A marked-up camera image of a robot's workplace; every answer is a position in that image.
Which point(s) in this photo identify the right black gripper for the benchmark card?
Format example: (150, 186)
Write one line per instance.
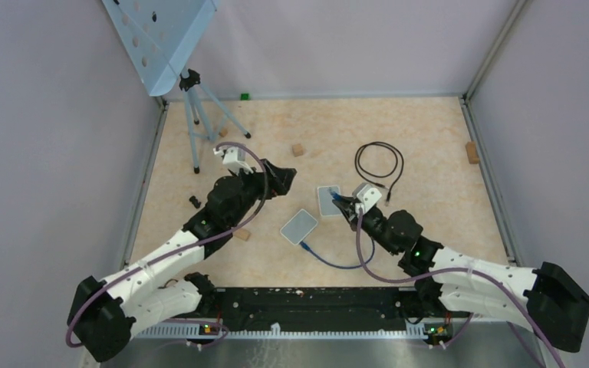
(349, 211)

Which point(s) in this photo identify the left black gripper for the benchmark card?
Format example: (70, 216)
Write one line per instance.
(284, 176)

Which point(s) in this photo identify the white power adapter box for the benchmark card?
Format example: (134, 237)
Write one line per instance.
(325, 200)

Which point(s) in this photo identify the grey network switch box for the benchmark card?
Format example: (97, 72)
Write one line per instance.
(299, 227)

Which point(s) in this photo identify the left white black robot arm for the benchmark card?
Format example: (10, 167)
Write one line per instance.
(107, 313)

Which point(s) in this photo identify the wooden block near left arm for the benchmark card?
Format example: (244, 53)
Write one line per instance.
(242, 234)

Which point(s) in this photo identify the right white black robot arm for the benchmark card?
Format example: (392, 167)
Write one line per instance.
(545, 300)

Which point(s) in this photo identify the small wooden cube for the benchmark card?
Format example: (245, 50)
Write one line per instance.
(297, 150)

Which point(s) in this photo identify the small black clip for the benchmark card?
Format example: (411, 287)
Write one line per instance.
(195, 202)

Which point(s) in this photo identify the blue tripod stand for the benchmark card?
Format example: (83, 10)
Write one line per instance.
(198, 123)

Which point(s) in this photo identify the wooden block at right edge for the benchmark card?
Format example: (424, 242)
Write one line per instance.
(472, 153)

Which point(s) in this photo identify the blue perforated metal panel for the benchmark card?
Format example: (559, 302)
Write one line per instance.
(159, 36)

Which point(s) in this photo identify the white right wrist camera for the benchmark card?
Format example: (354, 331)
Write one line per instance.
(365, 197)

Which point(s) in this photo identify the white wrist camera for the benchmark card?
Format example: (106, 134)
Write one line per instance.
(365, 197)
(233, 159)

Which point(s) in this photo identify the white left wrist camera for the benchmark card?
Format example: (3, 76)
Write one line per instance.
(233, 159)

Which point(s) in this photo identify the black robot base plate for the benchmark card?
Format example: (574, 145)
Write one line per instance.
(318, 309)

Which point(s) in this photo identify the white slotted cable duct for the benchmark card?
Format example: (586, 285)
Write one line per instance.
(194, 332)

